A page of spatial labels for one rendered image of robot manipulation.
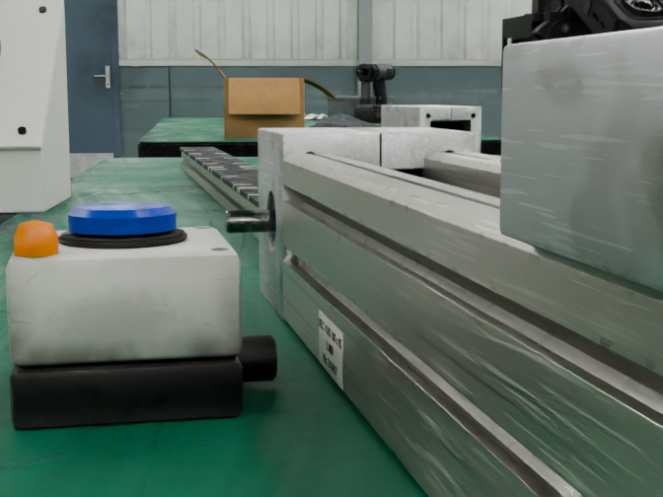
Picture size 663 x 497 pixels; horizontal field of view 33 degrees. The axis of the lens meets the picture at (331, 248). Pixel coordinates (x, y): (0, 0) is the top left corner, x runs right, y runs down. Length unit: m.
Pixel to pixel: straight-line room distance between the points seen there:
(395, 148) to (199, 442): 0.23
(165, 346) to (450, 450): 0.13
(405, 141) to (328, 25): 11.12
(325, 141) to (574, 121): 0.36
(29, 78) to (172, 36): 10.48
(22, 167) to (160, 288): 0.73
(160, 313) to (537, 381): 0.19
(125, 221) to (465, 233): 0.16
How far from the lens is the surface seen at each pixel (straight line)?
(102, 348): 0.39
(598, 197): 0.19
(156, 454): 0.37
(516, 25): 0.82
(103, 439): 0.39
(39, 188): 1.11
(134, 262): 0.39
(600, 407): 0.21
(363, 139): 0.56
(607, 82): 0.19
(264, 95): 2.77
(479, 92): 11.94
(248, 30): 11.66
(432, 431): 0.31
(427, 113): 1.55
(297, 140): 0.55
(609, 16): 0.71
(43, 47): 1.21
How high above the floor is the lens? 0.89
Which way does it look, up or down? 8 degrees down
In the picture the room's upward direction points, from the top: straight up
